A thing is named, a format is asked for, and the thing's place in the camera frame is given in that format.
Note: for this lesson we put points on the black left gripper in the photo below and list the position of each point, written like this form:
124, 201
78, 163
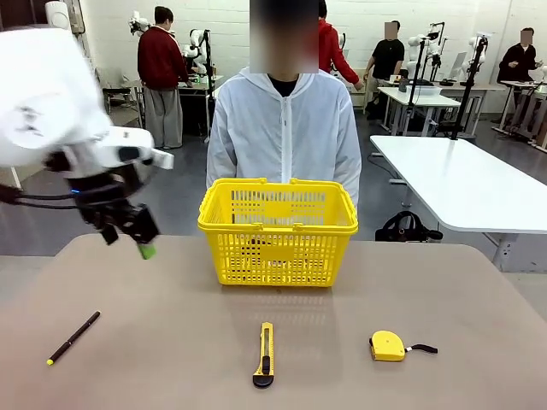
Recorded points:
132, 222

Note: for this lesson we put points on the black stapler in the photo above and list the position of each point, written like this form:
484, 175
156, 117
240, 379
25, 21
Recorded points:
252, 247

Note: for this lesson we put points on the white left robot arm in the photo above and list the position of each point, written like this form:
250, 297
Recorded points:
47, 98

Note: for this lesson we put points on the yellow plastic shopping basket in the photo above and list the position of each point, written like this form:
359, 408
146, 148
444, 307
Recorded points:
278, 256

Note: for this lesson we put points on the person in white hooded jacket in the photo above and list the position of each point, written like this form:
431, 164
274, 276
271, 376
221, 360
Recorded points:
282, 136

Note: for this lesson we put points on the person in red jacket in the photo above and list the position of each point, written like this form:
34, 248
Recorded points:
160, 68

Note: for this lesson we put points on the person in red hoodie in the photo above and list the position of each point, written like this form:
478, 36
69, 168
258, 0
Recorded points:
331, 47

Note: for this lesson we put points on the person in black t-shirt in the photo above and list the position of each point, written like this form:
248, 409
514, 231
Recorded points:
386, 55

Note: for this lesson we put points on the seated person in black sweater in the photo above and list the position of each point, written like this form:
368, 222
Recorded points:
518, 62

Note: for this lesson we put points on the black highlighter pen yellow tip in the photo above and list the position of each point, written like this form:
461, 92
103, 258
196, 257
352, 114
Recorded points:
73, 337

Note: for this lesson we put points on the yellow utility knife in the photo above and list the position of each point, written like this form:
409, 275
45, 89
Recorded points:
266, 346

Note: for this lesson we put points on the white background robot black stand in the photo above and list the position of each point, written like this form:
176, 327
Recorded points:
197, 45

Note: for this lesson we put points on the small white background robot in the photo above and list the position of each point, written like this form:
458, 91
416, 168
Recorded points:
139, 23

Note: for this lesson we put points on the white tower air conditioner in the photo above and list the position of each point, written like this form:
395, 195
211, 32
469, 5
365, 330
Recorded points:
57, 15

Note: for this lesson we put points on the yellow tape measure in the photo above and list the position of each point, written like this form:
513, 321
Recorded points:
386, 346

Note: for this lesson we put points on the black bag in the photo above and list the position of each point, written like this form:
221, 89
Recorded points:
404, 230

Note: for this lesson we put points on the white background work table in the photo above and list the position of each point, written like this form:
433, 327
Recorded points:
419, 100

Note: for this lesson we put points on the large white table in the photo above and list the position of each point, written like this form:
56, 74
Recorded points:
470, 183

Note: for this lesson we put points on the white background robot black pole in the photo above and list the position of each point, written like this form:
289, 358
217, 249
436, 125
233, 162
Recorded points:
478, 51

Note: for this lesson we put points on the white background robot with camera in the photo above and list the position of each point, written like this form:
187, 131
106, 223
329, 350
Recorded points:
427, 47

